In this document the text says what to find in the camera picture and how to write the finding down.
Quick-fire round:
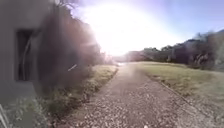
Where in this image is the open grass field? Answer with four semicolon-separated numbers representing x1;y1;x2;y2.
135;61;224;128

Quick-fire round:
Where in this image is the grass verge with leaves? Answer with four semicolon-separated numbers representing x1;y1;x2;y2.
0;64;119;128

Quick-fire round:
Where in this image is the wood of dark trees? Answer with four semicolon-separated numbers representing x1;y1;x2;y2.
114;29;224;72

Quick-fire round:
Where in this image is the leaf-strewn asphalt path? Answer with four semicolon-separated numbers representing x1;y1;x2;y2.
54;62;214;128

